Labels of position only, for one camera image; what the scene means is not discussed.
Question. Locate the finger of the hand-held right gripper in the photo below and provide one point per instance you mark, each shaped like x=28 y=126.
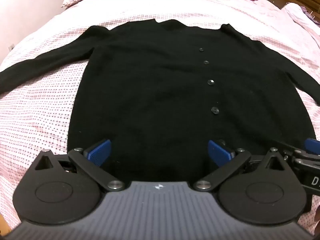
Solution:
x=307 y=160
x=312 y=145

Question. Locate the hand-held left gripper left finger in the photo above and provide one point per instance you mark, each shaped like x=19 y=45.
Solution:
x=100 y=152

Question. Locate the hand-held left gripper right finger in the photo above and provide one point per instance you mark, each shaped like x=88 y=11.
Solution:
x=220 y=152

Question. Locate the black buttoned cardigan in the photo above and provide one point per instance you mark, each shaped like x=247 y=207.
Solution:
x=160 y=87

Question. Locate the pink checked bed cover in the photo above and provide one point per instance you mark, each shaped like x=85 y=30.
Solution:
x=37 y=110

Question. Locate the white pillow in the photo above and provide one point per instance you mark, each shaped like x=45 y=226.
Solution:
x=300 y=13

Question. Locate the white wall socket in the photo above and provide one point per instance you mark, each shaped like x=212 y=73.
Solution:
x=11 y=47

